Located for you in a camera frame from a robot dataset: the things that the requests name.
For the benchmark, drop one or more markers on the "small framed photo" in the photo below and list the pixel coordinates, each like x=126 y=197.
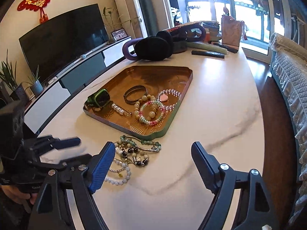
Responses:
x=119 y=34

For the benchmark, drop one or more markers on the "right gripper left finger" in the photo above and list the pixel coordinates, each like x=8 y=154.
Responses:
x=51 y=209

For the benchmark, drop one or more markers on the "white grey tv cabinet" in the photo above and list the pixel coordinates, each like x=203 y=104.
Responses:
x=66 y=86

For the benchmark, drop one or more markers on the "copper metal tray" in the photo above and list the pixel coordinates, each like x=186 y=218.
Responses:
x=152 y=94

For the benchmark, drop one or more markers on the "flat screen television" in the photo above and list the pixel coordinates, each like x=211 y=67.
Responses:
x=53 y=45

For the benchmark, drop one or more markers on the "grey potted plant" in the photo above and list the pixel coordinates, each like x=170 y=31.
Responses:
x=35 y=85

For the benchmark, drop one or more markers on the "pearl brooch pin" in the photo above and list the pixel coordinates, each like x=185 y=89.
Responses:
x=121 y=111

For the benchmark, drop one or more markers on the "black remote control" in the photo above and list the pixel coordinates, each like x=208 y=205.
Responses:
x=208 y=54

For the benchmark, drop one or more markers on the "white standing air conditioner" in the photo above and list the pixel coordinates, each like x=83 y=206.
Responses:
x=131 y=18

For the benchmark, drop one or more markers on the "pink paper gift bag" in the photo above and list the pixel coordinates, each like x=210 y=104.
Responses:
x=233 y=31

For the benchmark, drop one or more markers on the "dark potted plant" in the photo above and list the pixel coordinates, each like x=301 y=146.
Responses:
x=8 y=76

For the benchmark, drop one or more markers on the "person's left hand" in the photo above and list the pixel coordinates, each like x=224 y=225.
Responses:
x=17 y=196

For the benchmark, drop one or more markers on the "potted bamboo plant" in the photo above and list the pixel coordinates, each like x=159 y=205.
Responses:
x=109 y=14

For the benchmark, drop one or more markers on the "green black smart watch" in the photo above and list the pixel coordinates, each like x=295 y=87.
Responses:
x=97 y=100

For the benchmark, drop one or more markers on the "quilted sofa with cover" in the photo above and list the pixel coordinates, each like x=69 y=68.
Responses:
x=288 y=68

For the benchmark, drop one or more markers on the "white stick on cabinet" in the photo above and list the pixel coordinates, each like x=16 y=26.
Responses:
x=81 y=56

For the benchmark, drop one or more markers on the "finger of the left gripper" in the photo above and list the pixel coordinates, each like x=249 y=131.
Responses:
x=62 y=143
x=65 y=164

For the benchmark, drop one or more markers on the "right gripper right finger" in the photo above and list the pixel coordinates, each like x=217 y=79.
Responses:
x=255 y=208

